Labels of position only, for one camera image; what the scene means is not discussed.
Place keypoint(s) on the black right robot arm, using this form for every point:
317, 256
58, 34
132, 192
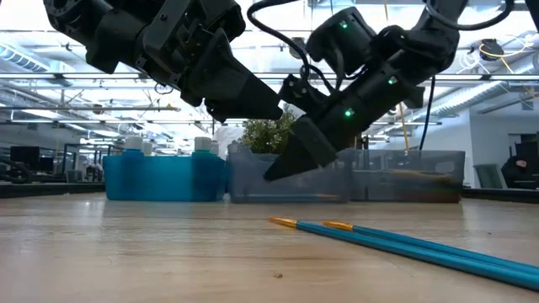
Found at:
421, 42

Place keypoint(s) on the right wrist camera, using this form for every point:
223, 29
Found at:
303, 94

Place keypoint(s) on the grey office chair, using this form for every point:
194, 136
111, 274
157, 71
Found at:
490, 177

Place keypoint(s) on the blue paint bottle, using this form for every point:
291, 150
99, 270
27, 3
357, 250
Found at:
134, 168

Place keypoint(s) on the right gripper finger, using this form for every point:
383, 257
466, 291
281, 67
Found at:
303, 151

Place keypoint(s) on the black monitor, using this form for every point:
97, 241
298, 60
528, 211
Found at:
25, 157

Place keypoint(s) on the horizontal ceiling rail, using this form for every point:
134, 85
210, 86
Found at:
63, 76

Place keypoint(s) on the artificial potted plant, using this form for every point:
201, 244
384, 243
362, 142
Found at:
265, 134

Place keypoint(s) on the person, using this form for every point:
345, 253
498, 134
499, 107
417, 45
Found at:
227, 139
520, 170

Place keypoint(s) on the turquoise paint bottle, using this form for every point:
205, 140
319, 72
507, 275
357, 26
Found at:
202, 168

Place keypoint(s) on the grey translucent bin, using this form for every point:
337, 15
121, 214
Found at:
412, 181
252, 181

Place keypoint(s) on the blue plastic bin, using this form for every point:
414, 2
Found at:
168, 179

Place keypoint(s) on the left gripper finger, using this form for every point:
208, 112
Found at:
236, 80
236, 117

